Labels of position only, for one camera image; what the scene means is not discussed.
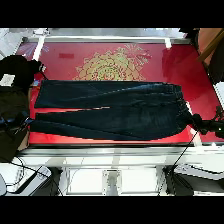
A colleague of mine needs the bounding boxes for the dark blue jeans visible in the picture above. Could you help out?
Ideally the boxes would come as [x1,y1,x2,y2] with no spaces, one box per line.
[29,79,195,142]

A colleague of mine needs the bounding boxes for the dark olive garment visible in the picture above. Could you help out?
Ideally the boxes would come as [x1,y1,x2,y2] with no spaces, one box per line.
[0,85,32,164]

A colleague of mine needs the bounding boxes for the black cable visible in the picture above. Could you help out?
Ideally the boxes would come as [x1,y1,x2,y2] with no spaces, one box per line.
[166,132,200,174]
[13,155,64,197]

